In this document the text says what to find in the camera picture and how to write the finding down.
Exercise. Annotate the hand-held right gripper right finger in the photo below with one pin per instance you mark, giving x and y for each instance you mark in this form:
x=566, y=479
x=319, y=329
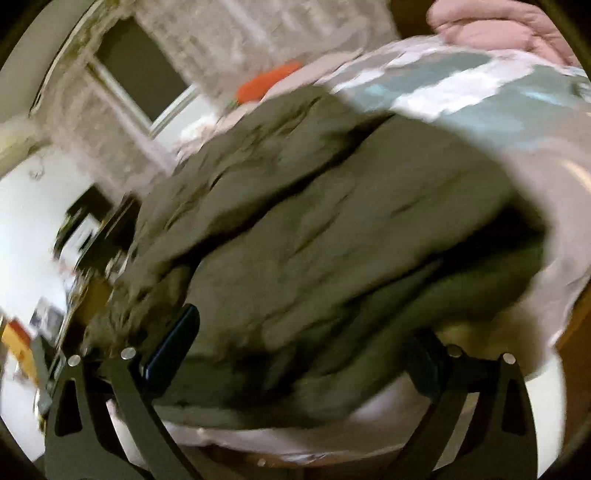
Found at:
x=427, y=367

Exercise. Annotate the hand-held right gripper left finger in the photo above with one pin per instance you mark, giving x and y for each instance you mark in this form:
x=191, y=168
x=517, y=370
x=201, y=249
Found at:
x=175, y=344

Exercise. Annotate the olive green hooded puffer jacket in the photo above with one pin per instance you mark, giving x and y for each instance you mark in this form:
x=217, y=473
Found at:
x=323, y=230

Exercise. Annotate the black desk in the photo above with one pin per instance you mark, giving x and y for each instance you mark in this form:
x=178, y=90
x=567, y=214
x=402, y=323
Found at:
x=101, y=240

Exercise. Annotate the black monitor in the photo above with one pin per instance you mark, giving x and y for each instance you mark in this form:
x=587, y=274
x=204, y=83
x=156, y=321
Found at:
x=87, y=203

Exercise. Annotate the narrow floral lace curtain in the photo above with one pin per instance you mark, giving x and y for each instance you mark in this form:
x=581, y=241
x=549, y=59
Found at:
x=92, y=129

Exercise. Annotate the orange carrot plush pillow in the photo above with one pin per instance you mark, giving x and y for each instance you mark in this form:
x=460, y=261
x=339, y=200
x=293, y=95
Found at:
x=268, y=83

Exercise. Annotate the dark window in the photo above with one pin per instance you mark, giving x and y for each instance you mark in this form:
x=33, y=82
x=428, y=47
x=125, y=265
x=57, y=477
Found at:
x=138, y=69

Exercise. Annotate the pink pillow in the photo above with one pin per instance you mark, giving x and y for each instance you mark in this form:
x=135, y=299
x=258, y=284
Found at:
x=323, y=71

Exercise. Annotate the wide floral lace curtain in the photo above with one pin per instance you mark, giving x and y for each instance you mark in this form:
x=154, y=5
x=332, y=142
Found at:
x=258, y=37

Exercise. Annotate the folded pink quilt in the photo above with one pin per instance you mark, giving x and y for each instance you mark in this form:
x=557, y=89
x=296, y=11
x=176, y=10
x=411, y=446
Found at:
x=498, y=27

